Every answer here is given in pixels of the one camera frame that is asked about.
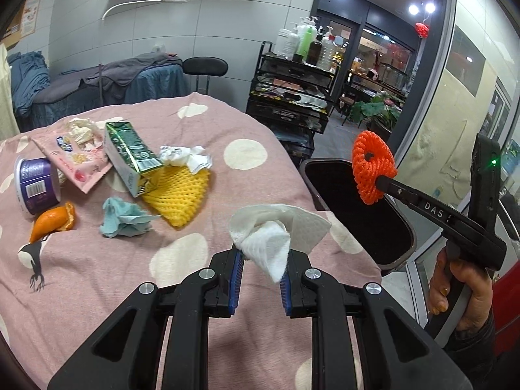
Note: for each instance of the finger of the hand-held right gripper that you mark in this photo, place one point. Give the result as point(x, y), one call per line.
point(400, 195)

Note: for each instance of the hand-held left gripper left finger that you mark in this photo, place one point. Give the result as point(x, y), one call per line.
point(237, 280)

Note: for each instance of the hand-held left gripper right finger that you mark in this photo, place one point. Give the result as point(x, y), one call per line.
point(285, 294)

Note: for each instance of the orange foam fruit net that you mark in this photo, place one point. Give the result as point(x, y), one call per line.
point(365, 170)

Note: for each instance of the white paper towel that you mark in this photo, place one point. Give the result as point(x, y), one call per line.
point(264, 243)

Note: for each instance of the black trash bin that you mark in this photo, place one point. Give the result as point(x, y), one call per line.
point(357, 227)

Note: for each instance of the yellow foam fruit net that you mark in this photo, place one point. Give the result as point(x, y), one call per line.
point(183, 199)

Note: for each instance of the person's right forearm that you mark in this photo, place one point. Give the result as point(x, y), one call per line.
point(475, 357)

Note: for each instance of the person's right hand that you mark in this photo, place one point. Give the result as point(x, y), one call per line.
point(479, 296)

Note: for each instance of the pink dotted blanket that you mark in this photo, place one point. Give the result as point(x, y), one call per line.
point(162, 252)

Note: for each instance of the green potted plants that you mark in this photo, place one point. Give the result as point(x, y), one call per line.
point(373, 109)

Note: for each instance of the crumpled blue tissue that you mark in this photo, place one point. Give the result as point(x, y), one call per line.
point(118, 219)

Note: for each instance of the crumpled white paper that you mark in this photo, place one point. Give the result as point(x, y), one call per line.
point(178, 156)

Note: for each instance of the black metal cart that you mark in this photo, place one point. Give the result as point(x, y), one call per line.
point(284, 101)

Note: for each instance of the clear plastic bottle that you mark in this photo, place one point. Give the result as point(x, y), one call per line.
point(327, 55)

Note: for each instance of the dark brown bottle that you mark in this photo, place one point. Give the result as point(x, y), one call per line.
point(315, 53)

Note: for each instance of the red hanging ornament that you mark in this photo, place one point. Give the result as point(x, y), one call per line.
point(422, 30)

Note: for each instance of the green milk carton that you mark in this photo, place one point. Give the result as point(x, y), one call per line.
point(130, 150)

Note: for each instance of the green bottle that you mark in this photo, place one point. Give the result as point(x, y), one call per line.
point(306, 44)

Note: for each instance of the pink snack packet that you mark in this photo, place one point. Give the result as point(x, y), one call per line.
point(81, 166)

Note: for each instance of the orange peel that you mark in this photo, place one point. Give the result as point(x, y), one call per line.
point(53, 219)

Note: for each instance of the white pump bottle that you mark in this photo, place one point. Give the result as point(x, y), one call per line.
point(304, 24)

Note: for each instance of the black stool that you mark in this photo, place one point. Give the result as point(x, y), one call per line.
point(205, 66)

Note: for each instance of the purple yogurt cup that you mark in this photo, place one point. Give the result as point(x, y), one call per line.
point(36, 183)

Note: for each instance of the massage bed with grey cover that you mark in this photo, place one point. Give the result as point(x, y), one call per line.
point(134, 73)

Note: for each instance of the black metal pole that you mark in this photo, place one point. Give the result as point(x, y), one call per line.
point(99, 81)

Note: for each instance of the blue cloth pile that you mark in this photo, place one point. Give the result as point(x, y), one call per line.
point(28, 77)

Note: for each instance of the white curved tube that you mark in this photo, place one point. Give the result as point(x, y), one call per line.
point(134, 5)

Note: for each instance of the cream cloth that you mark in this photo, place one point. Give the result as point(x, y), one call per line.
point(6, 97)

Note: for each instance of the wall poster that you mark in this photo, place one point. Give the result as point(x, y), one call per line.
point(30, 16)

